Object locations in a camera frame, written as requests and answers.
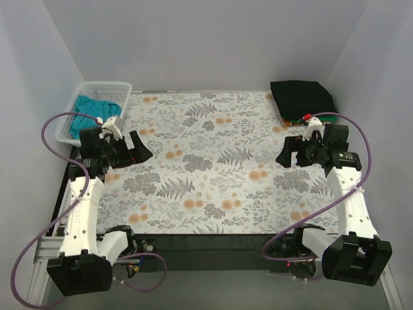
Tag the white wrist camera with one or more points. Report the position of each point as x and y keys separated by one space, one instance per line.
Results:
x=110 y=126
x=313 y=124

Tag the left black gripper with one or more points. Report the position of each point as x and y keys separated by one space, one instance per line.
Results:
x=131 y=149

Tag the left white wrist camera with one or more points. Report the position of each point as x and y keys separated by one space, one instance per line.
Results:
x=110 y=126

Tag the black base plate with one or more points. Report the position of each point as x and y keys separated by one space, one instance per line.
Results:
x=220 y=252

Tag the teal t shirt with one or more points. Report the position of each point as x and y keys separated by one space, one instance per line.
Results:
x=91 y=107

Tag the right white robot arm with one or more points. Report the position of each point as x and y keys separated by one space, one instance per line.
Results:
x=357 y=255

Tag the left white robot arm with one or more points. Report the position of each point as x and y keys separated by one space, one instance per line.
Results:
x=84 y=263

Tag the black folded t shirt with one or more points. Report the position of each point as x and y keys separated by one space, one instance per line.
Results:
x=295 y=98

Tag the aluminium frame rail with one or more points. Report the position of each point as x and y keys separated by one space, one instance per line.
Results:
x=47 y=247

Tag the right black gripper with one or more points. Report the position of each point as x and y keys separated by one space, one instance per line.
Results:
x=297 y=154

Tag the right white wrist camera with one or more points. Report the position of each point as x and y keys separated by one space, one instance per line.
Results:
x=313 y=124

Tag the floral table mat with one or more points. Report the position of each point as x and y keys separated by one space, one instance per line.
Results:
x=213 y=169

